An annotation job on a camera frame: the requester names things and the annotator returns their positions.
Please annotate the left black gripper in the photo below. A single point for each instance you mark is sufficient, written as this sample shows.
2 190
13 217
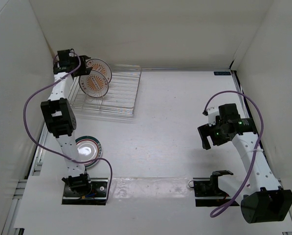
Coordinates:
84 71

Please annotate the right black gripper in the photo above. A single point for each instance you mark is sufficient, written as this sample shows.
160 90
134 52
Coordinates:
206 130

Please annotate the orange sunburst plate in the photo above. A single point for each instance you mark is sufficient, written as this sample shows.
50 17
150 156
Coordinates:
100 66
94 85

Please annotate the metal wire dish rack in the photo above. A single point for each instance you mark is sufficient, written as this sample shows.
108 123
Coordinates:
120 99

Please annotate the green rimmed white plate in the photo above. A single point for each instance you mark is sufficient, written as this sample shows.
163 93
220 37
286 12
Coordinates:
89 149

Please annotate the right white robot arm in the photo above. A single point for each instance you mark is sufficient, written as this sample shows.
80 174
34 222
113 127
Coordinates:
261 198

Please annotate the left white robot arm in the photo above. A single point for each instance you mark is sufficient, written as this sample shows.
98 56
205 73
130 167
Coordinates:
61 121

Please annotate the blue label right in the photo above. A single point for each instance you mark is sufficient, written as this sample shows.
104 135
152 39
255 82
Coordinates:
222 73

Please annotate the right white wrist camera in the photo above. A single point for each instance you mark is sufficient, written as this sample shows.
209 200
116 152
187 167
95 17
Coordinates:
211 113

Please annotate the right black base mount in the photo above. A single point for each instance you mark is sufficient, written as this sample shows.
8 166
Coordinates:
206 194

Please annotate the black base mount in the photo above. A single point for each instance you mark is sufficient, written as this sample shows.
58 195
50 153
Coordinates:
96 196
206 194

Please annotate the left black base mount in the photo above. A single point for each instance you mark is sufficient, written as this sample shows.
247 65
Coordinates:
96 196

